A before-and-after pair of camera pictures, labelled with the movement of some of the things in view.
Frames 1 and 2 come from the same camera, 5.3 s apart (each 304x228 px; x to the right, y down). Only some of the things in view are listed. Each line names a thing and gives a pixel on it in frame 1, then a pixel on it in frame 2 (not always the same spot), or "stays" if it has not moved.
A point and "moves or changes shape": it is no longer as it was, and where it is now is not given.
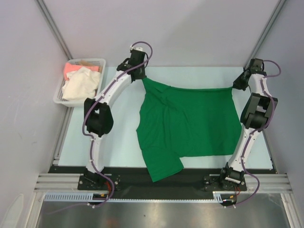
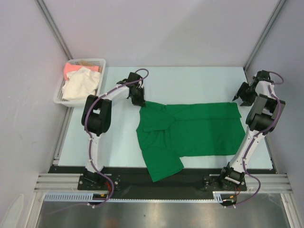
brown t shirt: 91,62 stays
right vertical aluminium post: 279,6 stays
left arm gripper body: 142,73 → 138,99
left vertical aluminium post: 46,13 stays
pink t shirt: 69,67 stays
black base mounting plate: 136,178 stays
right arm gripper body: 240,83 → 247,92
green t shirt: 175,122 moves or changes shape
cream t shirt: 81,84 stays
